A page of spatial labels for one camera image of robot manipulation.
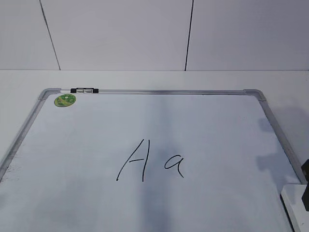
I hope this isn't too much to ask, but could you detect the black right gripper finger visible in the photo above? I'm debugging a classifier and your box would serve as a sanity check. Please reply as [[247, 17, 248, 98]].
[[301, 160, 309, 210]]

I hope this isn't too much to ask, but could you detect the black and clear hanger clip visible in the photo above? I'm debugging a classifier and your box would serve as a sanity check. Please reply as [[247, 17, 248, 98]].
[[70, 88, 99, 93]]

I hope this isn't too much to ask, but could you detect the round green sticker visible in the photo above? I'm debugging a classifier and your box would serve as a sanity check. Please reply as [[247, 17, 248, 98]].
[[54, 94, 76, 108]]

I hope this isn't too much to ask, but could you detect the white whiteboard eraser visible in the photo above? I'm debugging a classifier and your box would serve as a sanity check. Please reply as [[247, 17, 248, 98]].
[[281, 184, 309, 232]]

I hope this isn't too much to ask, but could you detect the white whiteboard with aluminium frame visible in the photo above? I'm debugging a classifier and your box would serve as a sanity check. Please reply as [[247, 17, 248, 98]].
[[0, 89, 306, 232]]

